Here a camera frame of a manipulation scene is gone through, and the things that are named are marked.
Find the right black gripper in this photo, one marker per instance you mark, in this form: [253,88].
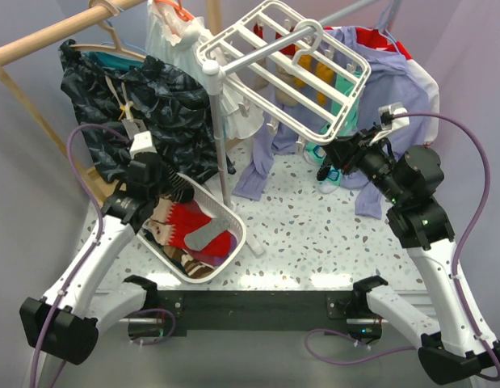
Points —
[341,150]

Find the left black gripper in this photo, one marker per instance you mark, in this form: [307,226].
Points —
[165,181]

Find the black striped sock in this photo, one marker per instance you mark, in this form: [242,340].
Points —
[181,188]
[324,169]

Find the white plastic sock hanger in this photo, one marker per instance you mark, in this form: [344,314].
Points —
[243,43]

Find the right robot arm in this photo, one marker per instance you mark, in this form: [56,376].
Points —
[457,344]

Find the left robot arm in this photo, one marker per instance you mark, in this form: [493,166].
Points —
[60,322]

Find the orange clothes hanger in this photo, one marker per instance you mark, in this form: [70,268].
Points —
[177,7]

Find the red sock in basket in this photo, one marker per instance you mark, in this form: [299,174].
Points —
[182,221]

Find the white laundry basket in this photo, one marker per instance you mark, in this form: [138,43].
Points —
[154,232]

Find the grey sock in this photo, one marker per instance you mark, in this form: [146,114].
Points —
[212,234]

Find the lavender shirt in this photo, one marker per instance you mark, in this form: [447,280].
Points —
[253,180]

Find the brown striped sock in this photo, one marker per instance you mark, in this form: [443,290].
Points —
[186,264]

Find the garment price tag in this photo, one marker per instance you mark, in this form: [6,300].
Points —
[135,127]

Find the dark leaf-print garment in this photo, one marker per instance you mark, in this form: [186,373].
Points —
[173,106]

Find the white ruffled dress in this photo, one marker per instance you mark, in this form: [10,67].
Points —
[175,42]

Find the wooden garment rack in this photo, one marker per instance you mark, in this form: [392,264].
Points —
[41,39]

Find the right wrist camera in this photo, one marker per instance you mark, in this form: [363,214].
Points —
[389,120]

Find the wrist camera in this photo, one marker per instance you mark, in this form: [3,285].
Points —
[142,143]
[389,120]

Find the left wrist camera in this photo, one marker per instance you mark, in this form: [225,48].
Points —
[142,143]

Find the blue wire hanger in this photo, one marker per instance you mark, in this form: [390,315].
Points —
[384,27]

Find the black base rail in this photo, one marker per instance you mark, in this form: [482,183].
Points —
[267,311]

